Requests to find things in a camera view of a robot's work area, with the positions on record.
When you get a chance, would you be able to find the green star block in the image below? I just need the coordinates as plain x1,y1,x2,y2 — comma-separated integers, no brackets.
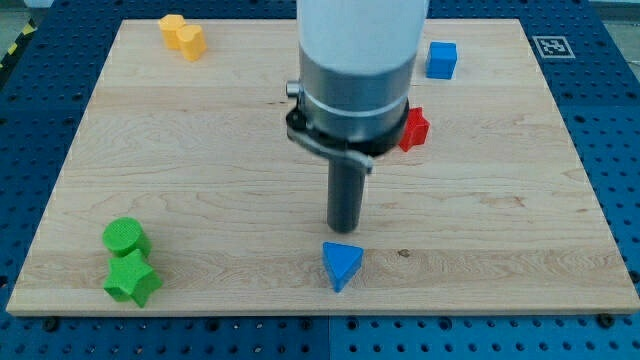
103,249,163,308

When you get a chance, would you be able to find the yellow heart block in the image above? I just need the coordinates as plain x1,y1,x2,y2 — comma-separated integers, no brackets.
176,25,207,62

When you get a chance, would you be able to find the blue triangle block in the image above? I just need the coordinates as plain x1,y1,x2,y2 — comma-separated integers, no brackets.
322,242,364,293

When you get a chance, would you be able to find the blue cube block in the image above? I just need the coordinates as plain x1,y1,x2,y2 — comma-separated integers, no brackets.
426,41,458,80

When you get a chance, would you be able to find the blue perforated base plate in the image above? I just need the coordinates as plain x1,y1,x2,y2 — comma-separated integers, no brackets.
1,1,639,359

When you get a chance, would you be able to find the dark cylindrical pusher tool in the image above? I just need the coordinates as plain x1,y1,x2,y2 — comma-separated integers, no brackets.
327,161,365,233

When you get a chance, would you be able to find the green cylinder block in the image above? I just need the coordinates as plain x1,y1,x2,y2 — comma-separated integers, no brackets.
102,217,152,257

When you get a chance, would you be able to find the yellow hexagon block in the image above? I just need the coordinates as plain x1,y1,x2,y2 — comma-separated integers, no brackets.
158,14,186,50

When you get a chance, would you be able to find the light wooden board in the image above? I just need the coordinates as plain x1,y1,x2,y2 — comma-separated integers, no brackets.
7,19,639,317

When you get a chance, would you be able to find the black and white fiducial marker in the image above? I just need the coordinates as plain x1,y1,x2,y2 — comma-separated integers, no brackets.
532,35,575,59

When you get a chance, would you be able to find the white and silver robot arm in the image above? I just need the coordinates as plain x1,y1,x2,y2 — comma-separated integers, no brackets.
286,0,428,174

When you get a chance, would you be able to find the red star block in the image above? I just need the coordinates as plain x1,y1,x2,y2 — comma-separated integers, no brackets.
398,107,430,152

